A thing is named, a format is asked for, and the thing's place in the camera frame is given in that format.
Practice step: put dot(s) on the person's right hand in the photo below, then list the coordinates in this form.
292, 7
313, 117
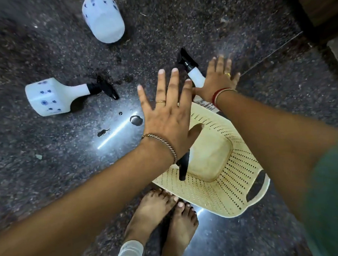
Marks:
217, 81

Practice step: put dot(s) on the person's left hand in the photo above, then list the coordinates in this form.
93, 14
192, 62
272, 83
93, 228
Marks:
168, 123

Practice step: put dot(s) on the person's left middle finger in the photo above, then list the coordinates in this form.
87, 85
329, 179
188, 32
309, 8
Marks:
173, 85

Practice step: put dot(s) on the person's right middle finger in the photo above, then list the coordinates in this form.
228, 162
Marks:
220, 64

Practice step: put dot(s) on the person's left thumb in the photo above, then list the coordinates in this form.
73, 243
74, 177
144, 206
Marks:
197, 133

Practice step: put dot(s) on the person's right little finger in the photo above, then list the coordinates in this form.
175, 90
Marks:
236, 79

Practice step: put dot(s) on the person's left little finger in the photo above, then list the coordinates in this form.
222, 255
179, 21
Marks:
144, 98

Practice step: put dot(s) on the person's right thumb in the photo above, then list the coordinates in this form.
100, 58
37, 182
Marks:
198, 90

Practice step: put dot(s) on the person's left forearm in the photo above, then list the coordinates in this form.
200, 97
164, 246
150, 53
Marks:
85, 210

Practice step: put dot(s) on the person's right forearm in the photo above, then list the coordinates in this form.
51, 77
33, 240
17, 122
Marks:
271, 143

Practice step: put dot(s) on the white labelled spray bottle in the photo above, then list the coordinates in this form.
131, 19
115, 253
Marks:
196, 75

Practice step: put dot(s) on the red and gold bangles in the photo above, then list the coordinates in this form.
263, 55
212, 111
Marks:
218, 94

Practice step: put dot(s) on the cream perforated plastic basket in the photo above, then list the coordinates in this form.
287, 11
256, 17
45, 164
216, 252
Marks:
233, 168

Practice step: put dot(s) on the small water puddle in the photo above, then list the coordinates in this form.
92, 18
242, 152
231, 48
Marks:
102, 132

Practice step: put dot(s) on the white blue-flowered spray bottle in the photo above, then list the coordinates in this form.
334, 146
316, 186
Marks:
103, 17
52, 95

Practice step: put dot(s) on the person's left foot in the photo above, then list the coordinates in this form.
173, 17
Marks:
149, 212

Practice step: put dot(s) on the person's foot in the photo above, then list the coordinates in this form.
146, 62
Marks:
149, 212
178, 233

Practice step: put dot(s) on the person's right foot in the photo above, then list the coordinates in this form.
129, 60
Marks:
178, 233

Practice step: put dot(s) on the wooden furniture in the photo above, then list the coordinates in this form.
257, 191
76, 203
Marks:
318, 2

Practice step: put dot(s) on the white trouser leg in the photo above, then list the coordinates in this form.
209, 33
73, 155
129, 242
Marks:
129, 254

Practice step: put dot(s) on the green sleeve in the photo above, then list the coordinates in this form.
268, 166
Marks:
334, 202

